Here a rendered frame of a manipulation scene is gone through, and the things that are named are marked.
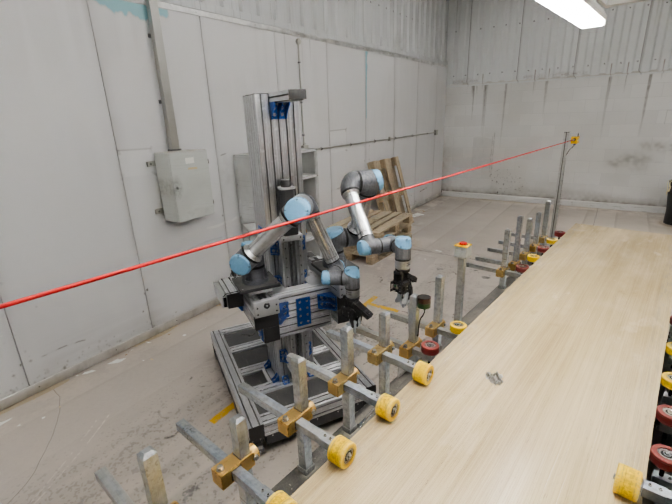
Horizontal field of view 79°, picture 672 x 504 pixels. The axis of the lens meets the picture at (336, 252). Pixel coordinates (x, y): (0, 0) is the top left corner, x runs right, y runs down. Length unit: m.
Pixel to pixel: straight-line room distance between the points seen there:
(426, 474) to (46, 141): 3.18
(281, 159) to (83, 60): 1.89
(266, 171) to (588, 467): 1.92
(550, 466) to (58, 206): 3.36
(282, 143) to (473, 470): 1.79
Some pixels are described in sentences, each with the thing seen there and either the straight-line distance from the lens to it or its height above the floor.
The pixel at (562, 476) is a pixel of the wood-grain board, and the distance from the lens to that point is 1.48.
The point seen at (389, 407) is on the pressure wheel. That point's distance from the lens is 1.47.
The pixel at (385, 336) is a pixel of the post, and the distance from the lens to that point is 1.74.
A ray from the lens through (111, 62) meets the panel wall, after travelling 3.86.
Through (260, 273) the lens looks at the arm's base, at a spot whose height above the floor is 1.10.
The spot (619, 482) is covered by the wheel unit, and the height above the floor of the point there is 0.96.
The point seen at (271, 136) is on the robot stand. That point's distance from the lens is 2.36.
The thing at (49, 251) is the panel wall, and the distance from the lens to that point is 3.64.
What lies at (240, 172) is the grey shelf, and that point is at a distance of 4.45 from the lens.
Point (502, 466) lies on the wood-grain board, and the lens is 1.45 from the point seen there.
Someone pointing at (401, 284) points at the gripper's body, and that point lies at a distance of 1.95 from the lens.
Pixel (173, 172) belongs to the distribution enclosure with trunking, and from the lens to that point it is 3.78.
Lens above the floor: 1.91
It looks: 19 degrees down
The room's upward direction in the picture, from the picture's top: 2 degrees counter-clockwise
